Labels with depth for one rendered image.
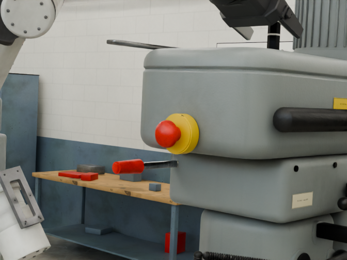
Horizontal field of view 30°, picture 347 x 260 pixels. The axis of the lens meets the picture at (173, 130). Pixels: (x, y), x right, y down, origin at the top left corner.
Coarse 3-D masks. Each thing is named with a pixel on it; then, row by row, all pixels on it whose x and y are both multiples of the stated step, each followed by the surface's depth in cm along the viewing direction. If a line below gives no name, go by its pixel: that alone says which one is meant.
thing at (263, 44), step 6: (222, 42) 650; (228, 42) 645; (234, 42) 639; (240, 42) 635; (246, 42) 630; (252, 42) 625; (258, 42) 620; (264, 42) 616; (282, 42) 602; (288, 42) 598; (282, 48) 602; (288, 48) 598
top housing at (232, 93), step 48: (192, 48) 97; (240, 48) 91; (144, 96) 103; (192, 96) 95; (240, 96) 90; (288, 96) 93; (336, 96) 103; (240, 144) 91; (288, 144) 94; (336, 144) 105
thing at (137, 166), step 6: (114, 162) 101; (120, 162) 100; (126, 162) 101; (132, 162) 102; (138, 162) 103; (144, 162) 105; (150, 162) 105; (156, 162) 106; (162, 162) 107; (168, 162) 108; (174, 162) 109; (114, 168) 100; (120, 168) 100; (126, 168) 101; (132, 168) 101; (138, 168) 102; (144, 168) 104; (150, 168) 105; (156, 168) 107
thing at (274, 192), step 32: (192, 160) 108; (224, 160) 103; (256, 160) 100; (288, 160) 97; (320, 160) 104; (192, 192) 108; (224, 192) 103; (256, 192) 99; (288, 192) 97; (320, 192) 104
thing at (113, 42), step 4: (108, 40) 99; (112, 40) 98; (116, 40) 98; (120, 40) 99; (112, 44) 100; (116, 44) 100; (120, 44) 99; (124, 44) 100; (128, 44) 100; (132, 44) 101; (136, 44) 101; (140, 44) 102; (144, 44) 103; (148, 44) 103; (152, 44) 104; (148, 48) 105; (152, 48) 105; (156, 48) 105
